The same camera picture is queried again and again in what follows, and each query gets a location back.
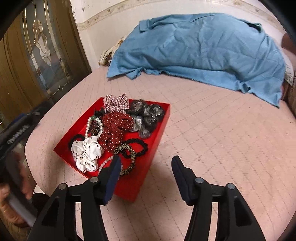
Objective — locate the red shallow tray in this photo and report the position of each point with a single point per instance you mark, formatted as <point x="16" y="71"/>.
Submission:
<point x="129" y="185"/>

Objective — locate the grey pillow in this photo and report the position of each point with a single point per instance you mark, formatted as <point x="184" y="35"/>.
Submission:
<point x="289" y="71"/>

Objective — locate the floral patterned quilt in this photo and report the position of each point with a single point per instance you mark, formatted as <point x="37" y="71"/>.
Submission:
<point x="107" y="55"/>

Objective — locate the small black scrunchie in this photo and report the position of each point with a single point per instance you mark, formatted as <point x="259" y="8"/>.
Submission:
<point x="77" y="137"/>

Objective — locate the brown pink headboard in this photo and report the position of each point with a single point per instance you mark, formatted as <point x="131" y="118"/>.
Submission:
<point x="289" y="48"/>

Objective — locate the wooden glass door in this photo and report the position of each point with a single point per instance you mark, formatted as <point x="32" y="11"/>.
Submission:
<point x="42" y="58"/>

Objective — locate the pink quilted bed mattress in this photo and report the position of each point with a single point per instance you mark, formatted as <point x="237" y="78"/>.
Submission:
<point x="222" y="135"/>

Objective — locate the dark patterned hair clip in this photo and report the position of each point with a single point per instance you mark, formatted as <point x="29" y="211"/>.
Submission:
<point x="95" y="123"/>

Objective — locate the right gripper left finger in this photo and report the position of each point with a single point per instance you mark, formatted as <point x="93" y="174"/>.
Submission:
<point x="57" y="221"/>

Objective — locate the grey black scrunchie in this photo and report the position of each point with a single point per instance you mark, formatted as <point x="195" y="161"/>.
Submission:
<point x="145" y="117"/>

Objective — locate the red white checked scrunchie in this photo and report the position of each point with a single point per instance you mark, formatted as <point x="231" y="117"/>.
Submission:
<point x="118" y="104"/>

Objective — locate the dark red dotted scrunchie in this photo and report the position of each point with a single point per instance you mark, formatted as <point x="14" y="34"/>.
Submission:
<point x="114" y="127"/>

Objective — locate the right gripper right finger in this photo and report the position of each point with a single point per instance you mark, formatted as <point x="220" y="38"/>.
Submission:
<point x="235" y="220"/>

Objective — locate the blue blanket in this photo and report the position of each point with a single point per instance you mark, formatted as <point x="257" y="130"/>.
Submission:
<point x="212" y="48"/>

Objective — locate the striped floral pillow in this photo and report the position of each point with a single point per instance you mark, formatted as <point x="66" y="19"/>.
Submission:
<point x="291" y="96"/>

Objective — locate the white dotted scrunchie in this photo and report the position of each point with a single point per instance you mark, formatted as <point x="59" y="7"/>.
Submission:
<point x="85" y="154"/>

